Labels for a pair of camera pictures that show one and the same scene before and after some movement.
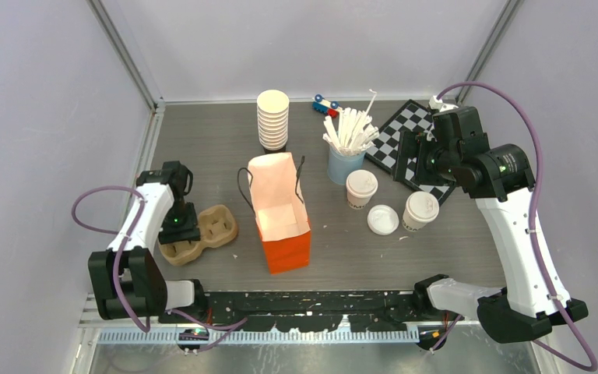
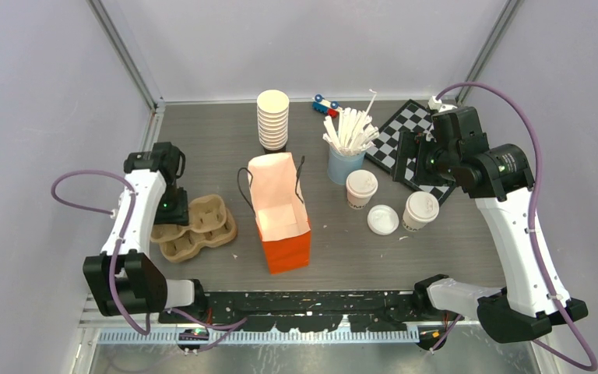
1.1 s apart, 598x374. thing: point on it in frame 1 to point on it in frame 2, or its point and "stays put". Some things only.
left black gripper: x=187 y=231 to x=179 y=215
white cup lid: x=422 y=206 stays put
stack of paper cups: x=272 y=111 stays put
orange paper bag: x=279 y=211 stays put
